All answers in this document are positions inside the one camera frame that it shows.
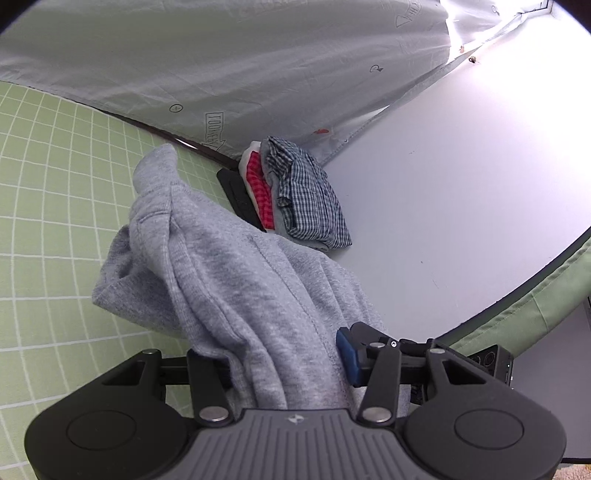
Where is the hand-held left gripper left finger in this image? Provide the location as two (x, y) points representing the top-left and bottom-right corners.
(99, 349), (234, 424)

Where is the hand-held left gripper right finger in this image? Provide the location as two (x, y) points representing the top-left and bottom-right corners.
(335, 327), (497, 424)

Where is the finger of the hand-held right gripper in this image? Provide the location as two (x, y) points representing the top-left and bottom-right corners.
(349, 322), (437, 363)

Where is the grey zip hoodie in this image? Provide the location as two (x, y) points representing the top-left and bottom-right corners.
(91, 143), (411, 411)

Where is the green cloth curtain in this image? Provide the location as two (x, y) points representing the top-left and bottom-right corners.
(445, 226), (591, 358)

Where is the beige fluffy cloth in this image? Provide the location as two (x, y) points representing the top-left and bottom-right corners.
(551, 465), (591, 480)

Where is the blue plaid shirt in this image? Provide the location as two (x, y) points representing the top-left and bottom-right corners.
(261, 135), (353, 252)

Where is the grey folded garment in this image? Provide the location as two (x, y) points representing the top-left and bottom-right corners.
(259, 141), (289, 234)

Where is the red checked garment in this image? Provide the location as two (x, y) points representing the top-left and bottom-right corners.
(245, 151), (276, 230)

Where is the black folded garment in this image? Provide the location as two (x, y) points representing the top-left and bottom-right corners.
(216, 167), (266, 232)

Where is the green checked bed sheet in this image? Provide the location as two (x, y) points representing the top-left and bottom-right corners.
(0, 79), (259, 480)

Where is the grey carrot print sheet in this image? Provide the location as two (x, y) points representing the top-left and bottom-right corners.
(0, 0), (555, 167)

